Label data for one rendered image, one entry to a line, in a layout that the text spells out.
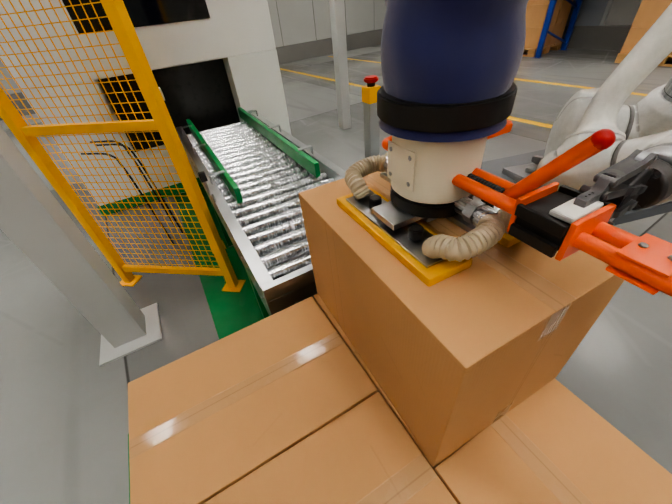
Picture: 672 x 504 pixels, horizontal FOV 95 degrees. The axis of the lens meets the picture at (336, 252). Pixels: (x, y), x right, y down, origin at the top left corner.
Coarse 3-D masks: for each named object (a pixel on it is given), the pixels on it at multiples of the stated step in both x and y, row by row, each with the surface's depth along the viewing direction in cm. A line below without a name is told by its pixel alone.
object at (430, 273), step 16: (352, 208) 71; (368, 208) 70; (368, 224) 66; (384, 224) 64; (416, 224) 59; (384, 240) 61; (400, 240) 60; (416, 240) 59; (400, 256) 58; (416, 256) 56; (416, 272) 54; (432, 272) 53; (448, 272) 53
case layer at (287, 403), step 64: (320, 320) 100; (128, 384) 88; (192, 384) 86; (256, 384) 85; (320, 384) 83; (192, 448) 74; (256, 448) 72; (320, 448) 71; (384, 448) 70; (512, 448) 68; (576, 448) 67
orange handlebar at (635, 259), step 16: (384, 144) 69; (464, 176) 53; (480, 176) 54; (496, 176) 52; (480, 192) 50; (496, 192) 48; (512, 208) 46; (608, 224) 40; (576, 240) 39; (592, 240) 38; (608, 240) 40; (624, 240) 38; (640, 240) 36; (656, 240) 36; (608, 256) 37; (624, 256) 35; (640, 256) 34; (656, 256) 34; (624, 272) 36; (640, 272) 34; (656, 272) 33; (656, 288) 34
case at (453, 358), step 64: (320, 192) 83; (384, 192) 79; (320, 256) 87; (384, 256) 60; (512, 256) 57; (576, 256) 55; (384, 320) 61; (448, 320) 47; (512, 320) 46; (576, 320) 56; (384, 384) 77; (448, 384) 47; (512, 384) 59; (448, 448) 63
